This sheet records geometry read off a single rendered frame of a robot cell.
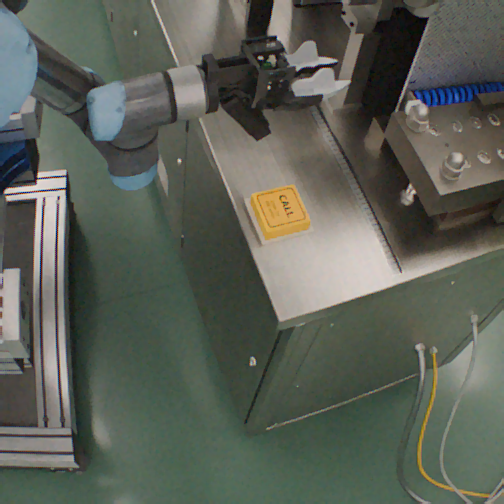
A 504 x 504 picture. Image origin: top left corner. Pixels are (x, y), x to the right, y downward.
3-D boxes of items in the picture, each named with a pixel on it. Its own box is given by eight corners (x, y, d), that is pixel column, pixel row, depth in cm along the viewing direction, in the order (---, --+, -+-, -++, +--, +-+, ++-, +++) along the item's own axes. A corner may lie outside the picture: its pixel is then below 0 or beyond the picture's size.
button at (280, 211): (249, 202, 103) (250, 193, 101) (292, 191, 105) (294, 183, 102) (265, 241, 100) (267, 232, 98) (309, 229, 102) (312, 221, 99)
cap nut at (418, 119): (401, 116, 98) (408, 98, 94) (420, 113, 99) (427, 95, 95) (412, 134, 96) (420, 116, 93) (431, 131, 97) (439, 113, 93)
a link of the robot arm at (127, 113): (87, 117, 88) (83, 77, 80) (162, 98, 90) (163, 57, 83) (96, 159, 84) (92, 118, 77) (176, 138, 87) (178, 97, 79)
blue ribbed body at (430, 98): (405, 100, 103) (410, 87, 100) (496, 89, 108) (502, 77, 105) (415, 116, 101) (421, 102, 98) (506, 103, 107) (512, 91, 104)
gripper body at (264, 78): (302, 68, 83) (212, 83, 80) (293, 109, 90) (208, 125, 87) (280, 32, 86) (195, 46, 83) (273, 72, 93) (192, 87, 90)
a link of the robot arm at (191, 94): (176, 134, 86) (162, 92, 90) (210, 126, 87) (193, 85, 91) (178, 97, 80) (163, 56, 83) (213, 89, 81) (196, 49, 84)
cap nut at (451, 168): (435, 163, 94) (444, 145, 90) (453, 159, 95) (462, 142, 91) (446, 183, 93) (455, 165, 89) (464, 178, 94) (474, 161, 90)
